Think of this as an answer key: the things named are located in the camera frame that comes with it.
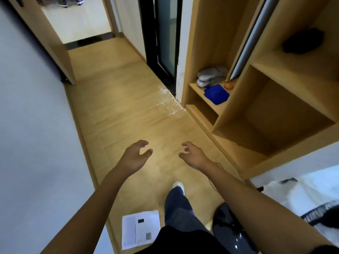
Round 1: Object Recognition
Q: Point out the person's left hand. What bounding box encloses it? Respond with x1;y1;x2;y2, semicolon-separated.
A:
115;140;154;178

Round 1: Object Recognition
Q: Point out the person's right hand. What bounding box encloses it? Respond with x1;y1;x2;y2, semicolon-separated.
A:
178;141;212;172

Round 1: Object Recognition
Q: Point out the tall framed mirror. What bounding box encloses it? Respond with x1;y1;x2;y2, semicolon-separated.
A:
229;0;282;81

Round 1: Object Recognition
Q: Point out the person's left forearm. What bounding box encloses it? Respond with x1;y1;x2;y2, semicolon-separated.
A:
41;166;133;254

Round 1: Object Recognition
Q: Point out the person's right forearm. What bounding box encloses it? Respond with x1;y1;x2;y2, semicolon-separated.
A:
198;161;335;254

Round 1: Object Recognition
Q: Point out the person's white shoe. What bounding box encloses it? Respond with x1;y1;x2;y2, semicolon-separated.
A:
172;181;185;196

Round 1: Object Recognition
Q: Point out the person's black shirt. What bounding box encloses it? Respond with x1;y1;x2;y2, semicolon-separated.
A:
135;225;339;254

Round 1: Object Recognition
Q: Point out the wooden wardrobe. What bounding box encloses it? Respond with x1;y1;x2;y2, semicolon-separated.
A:
181;0;339;180

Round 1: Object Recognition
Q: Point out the blue cloth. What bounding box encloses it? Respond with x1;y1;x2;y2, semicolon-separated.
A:
204;84;230;105

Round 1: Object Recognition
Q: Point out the white paper sheet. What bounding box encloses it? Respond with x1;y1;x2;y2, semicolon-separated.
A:
121;210;161;251

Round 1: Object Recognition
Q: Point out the grey dotted slipper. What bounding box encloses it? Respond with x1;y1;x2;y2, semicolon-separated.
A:
196;76;221;89
197;66;228;82

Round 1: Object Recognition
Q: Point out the black standing fan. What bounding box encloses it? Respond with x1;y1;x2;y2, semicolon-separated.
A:
213;199;339;254

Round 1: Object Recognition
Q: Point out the white bed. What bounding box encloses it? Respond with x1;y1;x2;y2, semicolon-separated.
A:
261;164;339;246

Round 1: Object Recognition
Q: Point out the red box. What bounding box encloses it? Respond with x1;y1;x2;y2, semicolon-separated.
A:
282;28;325;55

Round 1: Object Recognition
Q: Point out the thin black cable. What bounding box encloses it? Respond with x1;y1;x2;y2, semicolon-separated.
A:
208;162;224;193

